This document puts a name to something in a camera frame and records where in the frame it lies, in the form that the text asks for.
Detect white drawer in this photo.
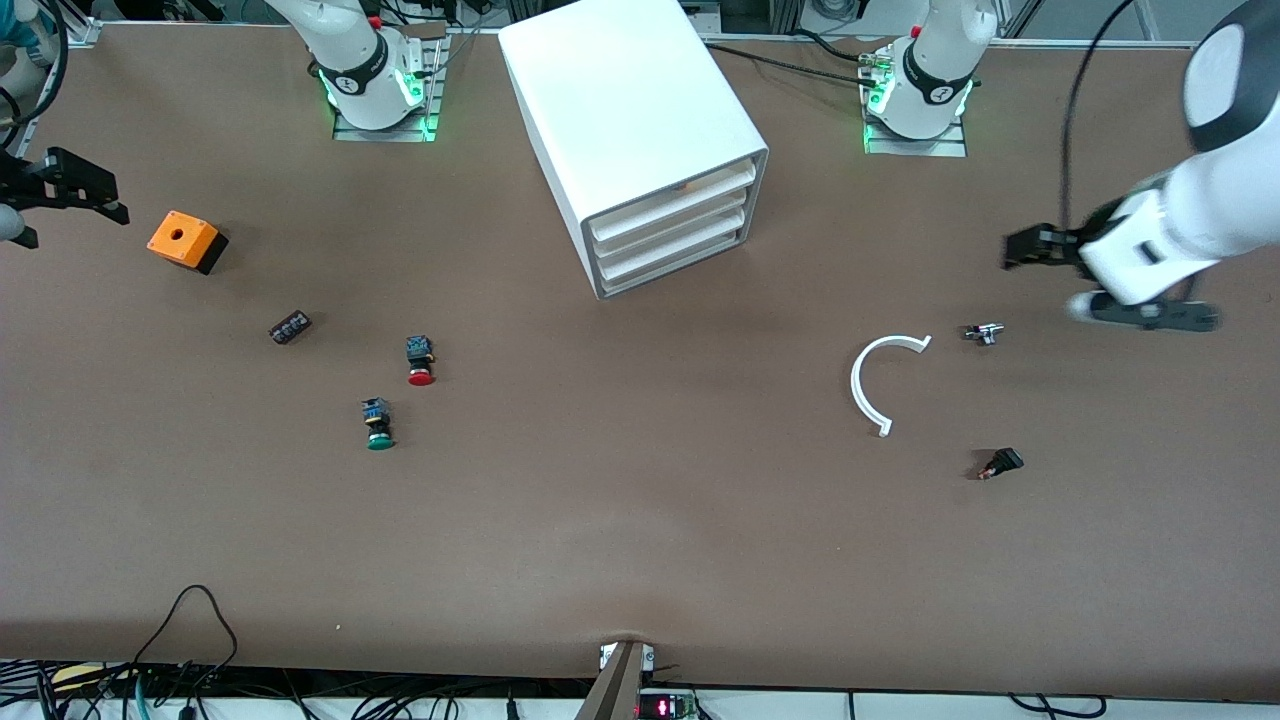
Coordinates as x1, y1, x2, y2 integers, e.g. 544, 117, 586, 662
588, 160, 757, 244
597, 218, 749, 293
592, 190, 753, 268

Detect orange button box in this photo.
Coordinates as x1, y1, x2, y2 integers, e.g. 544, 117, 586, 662
147, 210, 230, 276

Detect green push button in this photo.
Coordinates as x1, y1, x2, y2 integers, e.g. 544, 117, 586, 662
360, 397, 397, 452

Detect white drawer cabinet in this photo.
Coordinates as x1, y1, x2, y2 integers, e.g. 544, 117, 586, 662
498, 0, 771, 301

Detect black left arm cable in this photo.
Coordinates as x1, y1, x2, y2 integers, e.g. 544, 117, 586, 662
1058, 0, 1139, 236

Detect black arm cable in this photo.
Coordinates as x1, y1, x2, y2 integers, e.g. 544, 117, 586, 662
0, 0, 69, 161
1058, 0, 1139, 236

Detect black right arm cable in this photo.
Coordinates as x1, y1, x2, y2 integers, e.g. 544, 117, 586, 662
0, 0, 69, 161

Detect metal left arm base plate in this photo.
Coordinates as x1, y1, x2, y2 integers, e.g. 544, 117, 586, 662
862, 40, 969, 158

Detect aluminium frame rail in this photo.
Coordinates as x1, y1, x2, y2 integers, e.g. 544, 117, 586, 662
18, 18, 101, 131

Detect white curved bracket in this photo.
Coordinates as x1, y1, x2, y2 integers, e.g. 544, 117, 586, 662
850, 334, 933, 438

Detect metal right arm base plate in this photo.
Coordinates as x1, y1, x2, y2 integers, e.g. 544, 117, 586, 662
332, 30, 448, 143

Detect thick black cable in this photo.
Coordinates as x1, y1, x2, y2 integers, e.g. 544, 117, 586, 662
700, 38, 881, 89

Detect black looped cable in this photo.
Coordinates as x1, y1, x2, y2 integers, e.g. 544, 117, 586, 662
128, 585, 239, 720

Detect brown camera mount pole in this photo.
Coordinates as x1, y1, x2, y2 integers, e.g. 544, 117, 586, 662
573, 640, 646, 720

